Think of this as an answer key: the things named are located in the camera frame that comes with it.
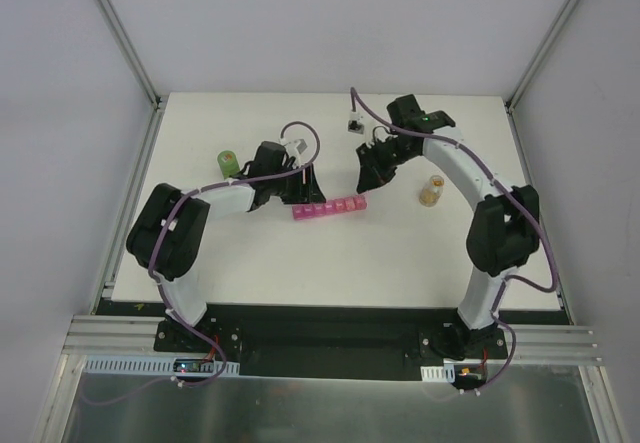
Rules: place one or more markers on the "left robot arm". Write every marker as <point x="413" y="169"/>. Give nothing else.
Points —
<point x="166" y="236"/>

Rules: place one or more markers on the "right aluminium frame post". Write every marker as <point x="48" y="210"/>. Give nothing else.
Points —
<point x="542" y="52"/>

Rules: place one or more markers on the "clear pill bottle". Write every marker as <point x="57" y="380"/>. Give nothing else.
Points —
<point x="430" y="195"/>

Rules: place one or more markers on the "left white cable duct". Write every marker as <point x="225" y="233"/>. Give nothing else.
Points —
<point x="159" y="366"/>

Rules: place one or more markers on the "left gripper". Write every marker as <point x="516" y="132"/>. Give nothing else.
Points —
<point x="298" y="183"/>

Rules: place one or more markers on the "left aluminium rail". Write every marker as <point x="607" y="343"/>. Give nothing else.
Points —
<point x="95" y="334"/>

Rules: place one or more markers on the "green cylindrical bottle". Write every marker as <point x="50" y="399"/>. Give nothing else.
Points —
<point x="228" y="163"/>

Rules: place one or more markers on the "white cable duct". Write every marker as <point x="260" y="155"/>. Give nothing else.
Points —
<point x="159" y="366"/>
<point x="438" y="374"/>

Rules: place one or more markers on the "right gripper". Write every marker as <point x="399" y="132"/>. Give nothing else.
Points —
<point x="378" y="158"/>

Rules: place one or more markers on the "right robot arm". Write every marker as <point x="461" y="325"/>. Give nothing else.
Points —
<point x="502" y="235"/>

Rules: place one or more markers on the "pink weekly pill organizer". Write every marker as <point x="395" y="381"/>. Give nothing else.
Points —
<point x="331" y="207"/>

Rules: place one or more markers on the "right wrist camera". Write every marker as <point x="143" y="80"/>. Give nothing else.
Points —
<point x="355" y="124"/>

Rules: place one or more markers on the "left aluminium frame post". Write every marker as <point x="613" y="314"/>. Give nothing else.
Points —
<point x="127" y="49"/>

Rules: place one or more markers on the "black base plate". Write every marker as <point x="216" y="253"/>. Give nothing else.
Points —
<point x="387" y="344"/>

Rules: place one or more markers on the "aluminium frame post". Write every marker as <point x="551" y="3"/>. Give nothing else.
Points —
<point x="542" y="52"/>
<point x="127" y="49"/>

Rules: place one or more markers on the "right white cable duct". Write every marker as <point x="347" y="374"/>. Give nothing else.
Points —
<point x="438" y="374"/>

